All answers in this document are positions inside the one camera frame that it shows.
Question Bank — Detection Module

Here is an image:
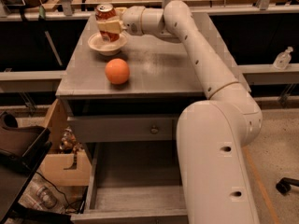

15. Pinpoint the plastic bag with bottles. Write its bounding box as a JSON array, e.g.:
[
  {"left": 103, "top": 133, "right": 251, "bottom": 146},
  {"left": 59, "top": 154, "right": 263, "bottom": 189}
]
[{"left": 19, "top": 172, "right": 83, "bottom": 214}]

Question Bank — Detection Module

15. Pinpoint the orange ball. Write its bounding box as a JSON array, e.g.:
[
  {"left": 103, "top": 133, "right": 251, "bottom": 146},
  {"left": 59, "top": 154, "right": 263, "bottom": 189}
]
[{"left": 105, "top": 59, "right": 130, "bottom": 85}]

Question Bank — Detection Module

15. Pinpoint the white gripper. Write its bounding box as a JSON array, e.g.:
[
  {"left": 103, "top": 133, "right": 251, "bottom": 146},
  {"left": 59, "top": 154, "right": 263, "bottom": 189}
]
[{"left": 97, "top": 6, "right": 145, "bottom": 35}]

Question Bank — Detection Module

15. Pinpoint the black office chair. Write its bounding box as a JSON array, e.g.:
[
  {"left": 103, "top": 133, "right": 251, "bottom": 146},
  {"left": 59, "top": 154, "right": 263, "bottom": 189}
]
[{"left": 0, "top": 112, "right": 73, "bottom": 224}]

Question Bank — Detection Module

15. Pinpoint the white paper bowl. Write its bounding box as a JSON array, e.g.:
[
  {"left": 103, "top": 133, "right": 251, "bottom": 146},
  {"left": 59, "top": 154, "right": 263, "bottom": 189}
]
[{"left": 88, "top": 33, "right": 127, "bottom": 56}]

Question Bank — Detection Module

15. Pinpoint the open bottom drawer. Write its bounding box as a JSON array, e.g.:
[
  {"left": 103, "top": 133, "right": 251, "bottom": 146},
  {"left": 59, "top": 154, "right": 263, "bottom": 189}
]
[{"left": 71, "top": 141, "right": 188, "bottom": 224}]

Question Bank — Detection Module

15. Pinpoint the round drawer knob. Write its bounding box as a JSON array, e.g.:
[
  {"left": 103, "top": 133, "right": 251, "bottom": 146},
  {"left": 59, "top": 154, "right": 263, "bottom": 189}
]
[{"left": 150, "top": 126, "right": 159, "bottom": 134}]

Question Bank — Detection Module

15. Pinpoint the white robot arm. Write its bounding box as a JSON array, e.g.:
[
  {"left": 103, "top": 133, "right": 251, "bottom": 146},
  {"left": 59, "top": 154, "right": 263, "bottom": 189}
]
[{"left": 96, "top": 0, "right": 263, "bottom": 224}]

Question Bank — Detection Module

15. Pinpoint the cardboard box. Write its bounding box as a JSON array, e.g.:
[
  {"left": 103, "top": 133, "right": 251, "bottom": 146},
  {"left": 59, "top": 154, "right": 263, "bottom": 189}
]
[{"left": 41, "top": 99, "right": 92, "bottom": 186}]

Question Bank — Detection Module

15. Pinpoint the clear plastic bottle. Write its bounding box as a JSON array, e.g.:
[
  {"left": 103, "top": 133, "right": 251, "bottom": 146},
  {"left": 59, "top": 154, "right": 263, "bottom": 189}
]
[{"left": 273, "top": 47, "right": 293, "bottom": 70}]

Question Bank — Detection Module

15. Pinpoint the grey wooden cabinet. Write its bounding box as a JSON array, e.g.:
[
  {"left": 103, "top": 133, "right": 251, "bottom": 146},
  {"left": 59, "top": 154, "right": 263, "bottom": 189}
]
[{"left": 55, "top": 12, "right": 252, "bottom": 224}]

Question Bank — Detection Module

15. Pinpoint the black chair caster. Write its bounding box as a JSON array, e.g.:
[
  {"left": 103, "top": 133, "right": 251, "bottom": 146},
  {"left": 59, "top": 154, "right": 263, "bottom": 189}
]
[{"left": 276, "top": 177, "right": 299, "bottom": 195}]

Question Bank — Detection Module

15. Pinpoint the red coke can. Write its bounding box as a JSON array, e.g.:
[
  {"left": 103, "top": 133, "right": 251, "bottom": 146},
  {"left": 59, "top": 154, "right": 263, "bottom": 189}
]
[{"left": 95, "top": 4, "right": 120, "bottom": 42}]

